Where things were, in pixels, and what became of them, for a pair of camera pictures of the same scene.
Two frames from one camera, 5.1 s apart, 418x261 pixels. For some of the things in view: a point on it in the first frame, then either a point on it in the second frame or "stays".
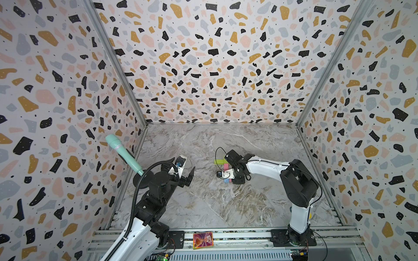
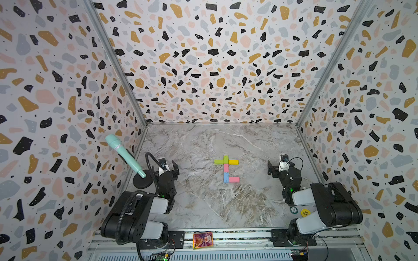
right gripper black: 238,182 → 278,171
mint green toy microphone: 114,141 stays
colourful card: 202,240 stays
